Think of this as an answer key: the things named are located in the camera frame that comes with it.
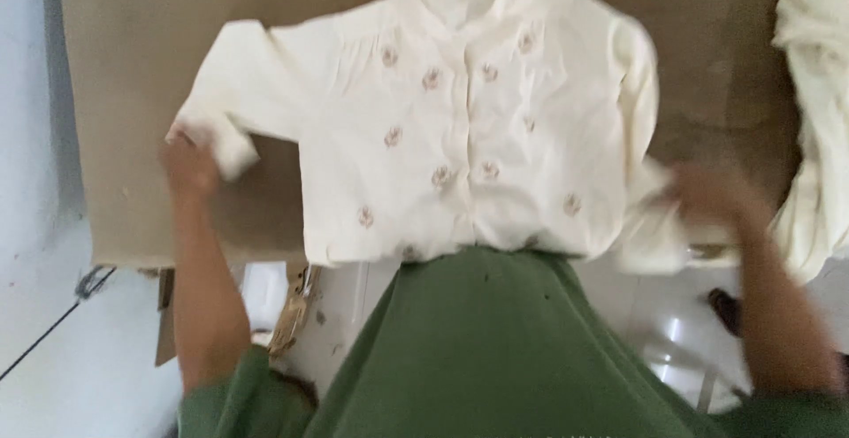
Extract person's left hand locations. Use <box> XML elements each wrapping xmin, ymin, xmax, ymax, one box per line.
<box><xmin>159</xmin><ymin>124</ymin><xmax>221</xmax><ymax>206</ymax></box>

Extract person's right hand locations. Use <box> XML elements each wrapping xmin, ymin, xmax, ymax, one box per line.
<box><xmin>653</xmin><ymin>163</ymin><xmax>773</xmax><ymax>235</ymax></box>

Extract cream embroidered button shirt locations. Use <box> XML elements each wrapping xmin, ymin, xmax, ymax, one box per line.
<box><xmin>174</xmin><ymin>0</ymin><xmax>740</xmax><ymax>276</ymax></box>

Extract brown cardboard table cover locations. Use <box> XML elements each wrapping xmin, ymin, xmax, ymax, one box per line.
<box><xmin>56</xmin><ymin>0</ymin><xmax>803</xmax><ymax>270</ymax></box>

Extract dark sandal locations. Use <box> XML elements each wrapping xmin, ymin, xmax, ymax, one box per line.
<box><xmin>706</xmin><ymin>287</ymin><xmax>744</xmax><ymax>339</ymax></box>

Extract pile of cream garments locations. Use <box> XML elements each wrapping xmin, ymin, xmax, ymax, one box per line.
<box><xmin>768</xmin><ymin>0</ymin><xmax>849</xmax><ymax>286</ymax></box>

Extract brown cardboard scraps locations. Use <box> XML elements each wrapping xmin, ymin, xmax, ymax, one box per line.
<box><xmin>154</xmin><ymin>262</ymin><xmax>326</xmax><ymax>367</ymax></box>

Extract person's green garment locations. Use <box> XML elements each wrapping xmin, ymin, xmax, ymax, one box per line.
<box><xmin>176</xmin><ymin>246</ymin><xmax>849</xmax><ymax>438</ymax></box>

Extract black cable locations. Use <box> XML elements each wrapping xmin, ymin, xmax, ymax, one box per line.
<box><xmin>0</xmin><ymin>266</ymin><xmax>117</xmax><ymax>382</ymax></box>

